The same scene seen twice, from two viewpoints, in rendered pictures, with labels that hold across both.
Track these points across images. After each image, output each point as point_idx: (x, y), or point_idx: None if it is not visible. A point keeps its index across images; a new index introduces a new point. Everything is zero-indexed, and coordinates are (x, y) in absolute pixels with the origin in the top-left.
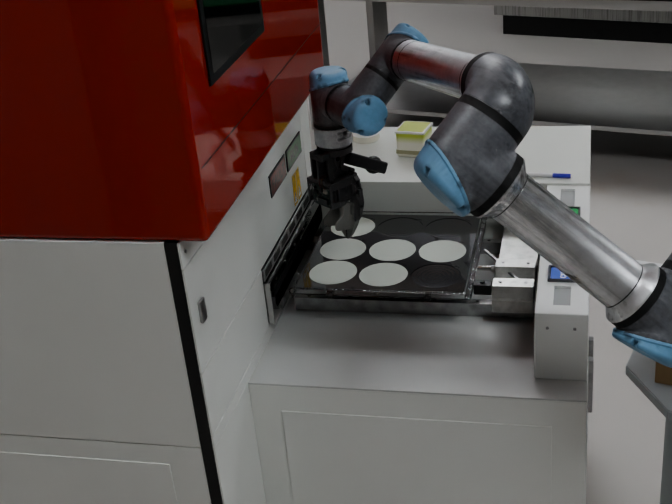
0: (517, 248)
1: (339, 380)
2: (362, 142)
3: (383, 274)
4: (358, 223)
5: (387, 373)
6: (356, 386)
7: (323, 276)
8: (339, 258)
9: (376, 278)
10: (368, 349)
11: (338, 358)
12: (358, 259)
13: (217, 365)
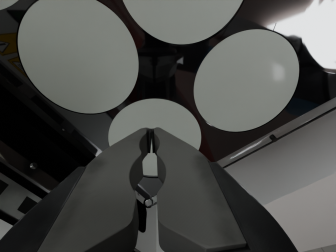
0: None
1: (268, 194)
2: None
3: (246, 87)
4: (199, 151)
5: (308, 163)
6: (289, 191)
7: (154, 159)
8: (117, 98)
9: (243, 107)
10: (264, 149)
11: (244, 176)
12: (153, 75)
13: None
